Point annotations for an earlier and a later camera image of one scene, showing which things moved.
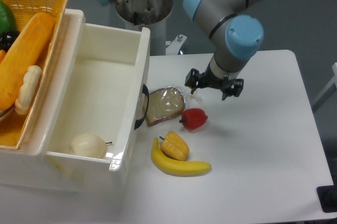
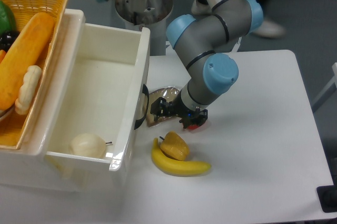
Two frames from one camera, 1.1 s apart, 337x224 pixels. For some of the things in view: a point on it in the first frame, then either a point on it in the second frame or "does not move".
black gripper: (230, 87) → (160, 107)
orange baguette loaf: (26, 51) does not move
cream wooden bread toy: (29, 87) does not move
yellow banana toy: (174, 166) does not move
